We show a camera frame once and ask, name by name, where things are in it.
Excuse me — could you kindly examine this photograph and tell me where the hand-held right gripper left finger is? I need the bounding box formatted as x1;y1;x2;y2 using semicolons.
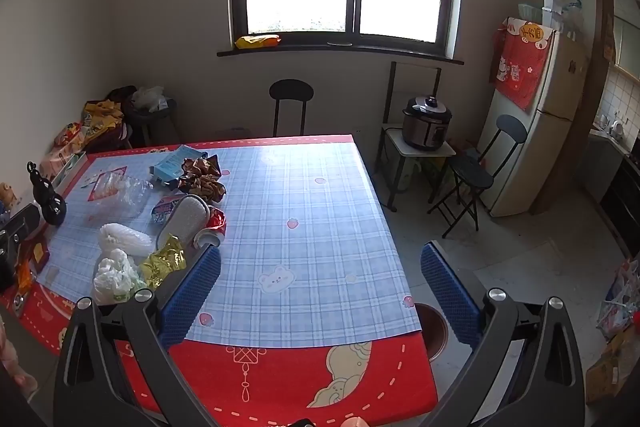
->
52;246;222;427

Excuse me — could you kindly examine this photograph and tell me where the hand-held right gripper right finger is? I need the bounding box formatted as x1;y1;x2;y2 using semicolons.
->
417;241;586;427

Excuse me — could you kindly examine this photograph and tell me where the crushed red drink can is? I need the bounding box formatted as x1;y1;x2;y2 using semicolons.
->
194;208;228;253

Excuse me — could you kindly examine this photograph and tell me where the brown trash bin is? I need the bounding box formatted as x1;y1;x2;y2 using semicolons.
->
414;303;451;363

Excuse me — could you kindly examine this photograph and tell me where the black gourd ornament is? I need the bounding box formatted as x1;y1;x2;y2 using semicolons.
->
26;161;67;226

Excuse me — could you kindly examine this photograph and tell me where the gold foil wrapper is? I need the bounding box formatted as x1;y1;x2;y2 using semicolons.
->
140;234;187;290

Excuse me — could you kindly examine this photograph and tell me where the blue pink snack packet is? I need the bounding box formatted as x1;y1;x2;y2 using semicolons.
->
150;193;188;225

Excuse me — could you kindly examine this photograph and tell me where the red white packet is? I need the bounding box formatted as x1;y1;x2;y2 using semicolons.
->
87;169;126;202

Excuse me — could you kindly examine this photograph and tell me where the brown foil wrapper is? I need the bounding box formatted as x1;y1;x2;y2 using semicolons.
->
177;157;228;202

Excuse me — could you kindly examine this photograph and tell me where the table with plaid cloth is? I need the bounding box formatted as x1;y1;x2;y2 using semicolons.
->
0;134;440;427

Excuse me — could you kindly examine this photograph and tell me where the black folding chair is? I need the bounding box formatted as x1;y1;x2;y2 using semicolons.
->
427;114;528;239

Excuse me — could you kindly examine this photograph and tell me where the green white thermos pot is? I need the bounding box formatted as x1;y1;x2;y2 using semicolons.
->
400;157;423;192

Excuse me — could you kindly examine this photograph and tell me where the blue paper carton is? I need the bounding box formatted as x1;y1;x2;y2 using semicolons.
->
152;145;208;185

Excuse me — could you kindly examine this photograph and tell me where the pile of snack bags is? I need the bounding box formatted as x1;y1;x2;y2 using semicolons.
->
40;99;131;178

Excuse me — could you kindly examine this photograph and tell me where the black rack with white top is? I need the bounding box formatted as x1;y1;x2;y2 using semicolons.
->
375;61;457;212

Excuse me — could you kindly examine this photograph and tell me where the cream refrigerator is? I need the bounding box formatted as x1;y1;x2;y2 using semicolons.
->
475;17;588;218

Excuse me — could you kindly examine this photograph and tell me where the silver pressure cooker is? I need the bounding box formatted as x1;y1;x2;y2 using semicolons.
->
402;95;453;152

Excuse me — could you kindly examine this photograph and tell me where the pile of plastic bags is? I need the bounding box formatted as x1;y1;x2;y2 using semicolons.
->
597;257;640;343

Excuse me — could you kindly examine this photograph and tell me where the black stool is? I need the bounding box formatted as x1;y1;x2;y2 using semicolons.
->
122;99;181;148

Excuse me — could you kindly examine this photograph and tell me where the brown cardboard box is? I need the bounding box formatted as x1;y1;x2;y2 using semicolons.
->
585;332;640;403

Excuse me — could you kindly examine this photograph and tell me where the crumpled white plastic bag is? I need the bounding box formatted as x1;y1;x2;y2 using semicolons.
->
131;86;166;112

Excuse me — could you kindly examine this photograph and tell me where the black oven cabinet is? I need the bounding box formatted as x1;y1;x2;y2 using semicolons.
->
600;157;640;258

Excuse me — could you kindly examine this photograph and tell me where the grey kitchen counter cabinet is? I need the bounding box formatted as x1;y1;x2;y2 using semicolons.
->
575;127;631;208

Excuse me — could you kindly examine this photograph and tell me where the black round-back chair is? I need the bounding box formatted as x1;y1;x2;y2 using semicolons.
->
269;79;315;138

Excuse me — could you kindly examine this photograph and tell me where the red printed cloth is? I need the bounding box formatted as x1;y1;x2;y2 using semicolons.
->
489;18;556;110

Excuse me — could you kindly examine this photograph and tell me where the yellow packet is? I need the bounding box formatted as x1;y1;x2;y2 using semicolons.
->
235;35;281;50

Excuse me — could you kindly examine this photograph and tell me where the clear plastic bag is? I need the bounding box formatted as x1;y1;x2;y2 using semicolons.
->
560;0;586;38

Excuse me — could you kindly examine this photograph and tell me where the wall cabinet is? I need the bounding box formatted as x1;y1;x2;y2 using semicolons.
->
612;14;640;82

